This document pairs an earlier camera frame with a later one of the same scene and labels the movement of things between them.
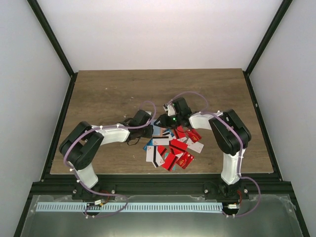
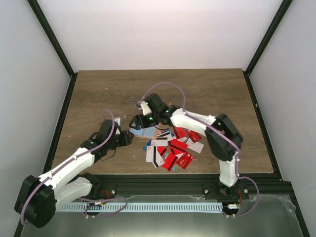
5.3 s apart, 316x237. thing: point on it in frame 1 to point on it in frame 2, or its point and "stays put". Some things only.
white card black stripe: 153,155 stays put
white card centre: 160,141 stays put
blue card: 150,142 stays put
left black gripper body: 145,135 to 126,141
